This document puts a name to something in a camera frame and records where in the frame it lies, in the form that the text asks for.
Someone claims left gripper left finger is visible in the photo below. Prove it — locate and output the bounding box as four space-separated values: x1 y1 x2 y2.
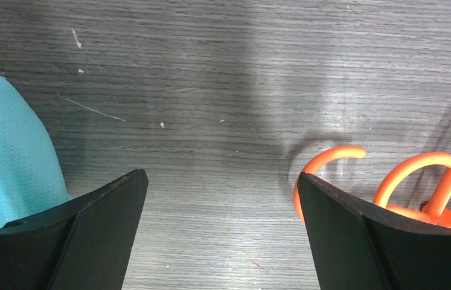
0 169 149 289

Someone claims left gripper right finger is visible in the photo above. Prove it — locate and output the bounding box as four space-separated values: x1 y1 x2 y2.
298 173 451 289

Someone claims teal mesh shirt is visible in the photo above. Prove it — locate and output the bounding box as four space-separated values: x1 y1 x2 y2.
0 76 70 228

